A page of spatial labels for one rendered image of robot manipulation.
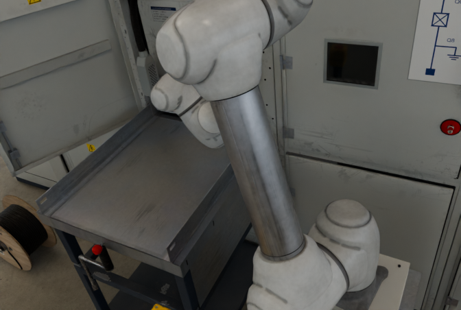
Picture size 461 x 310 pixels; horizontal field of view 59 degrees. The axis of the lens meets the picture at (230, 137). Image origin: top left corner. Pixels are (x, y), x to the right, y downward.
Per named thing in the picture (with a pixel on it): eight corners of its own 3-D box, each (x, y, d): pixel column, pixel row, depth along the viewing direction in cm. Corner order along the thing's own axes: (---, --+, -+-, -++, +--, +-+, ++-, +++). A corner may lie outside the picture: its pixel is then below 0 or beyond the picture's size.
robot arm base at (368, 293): (394, 262, 118) (396, 249, 115) (364, 322, 104) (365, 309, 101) (335, 238, 128) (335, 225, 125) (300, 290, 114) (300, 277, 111)
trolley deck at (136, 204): (183, 278, 124) (180, 265, 121) (42, 223, 150) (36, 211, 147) (268, 149, 172) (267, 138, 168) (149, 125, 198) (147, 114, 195)
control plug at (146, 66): (152, 97, 176) (143, 60, 166) (143, 95, 178) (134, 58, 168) (162, 88, 181) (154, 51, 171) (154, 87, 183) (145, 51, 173)
